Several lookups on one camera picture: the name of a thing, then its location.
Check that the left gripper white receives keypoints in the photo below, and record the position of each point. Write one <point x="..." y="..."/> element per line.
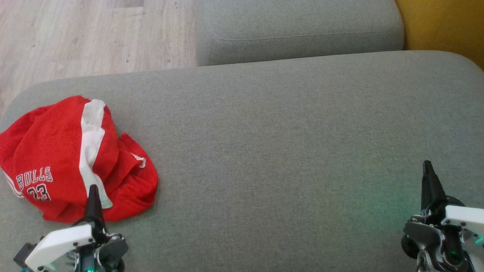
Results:
<point x="60" y="243"/>

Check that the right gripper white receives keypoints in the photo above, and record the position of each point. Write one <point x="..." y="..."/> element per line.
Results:
<point x="461" y="223"/>

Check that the red Bulls basketball jersey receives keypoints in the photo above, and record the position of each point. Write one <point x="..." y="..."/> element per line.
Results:
<point x="45" y="143"/>

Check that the yellow upholstered seat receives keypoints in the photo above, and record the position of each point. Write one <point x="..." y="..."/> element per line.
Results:
<point x="446" y="26"/>

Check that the large grey sofa seat cushion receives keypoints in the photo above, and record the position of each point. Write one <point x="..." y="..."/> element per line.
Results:
<point x="264" y="151"/>

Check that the small grey sofa cushion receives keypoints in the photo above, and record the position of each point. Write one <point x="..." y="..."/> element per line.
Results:
<point x="295" y="22"/>

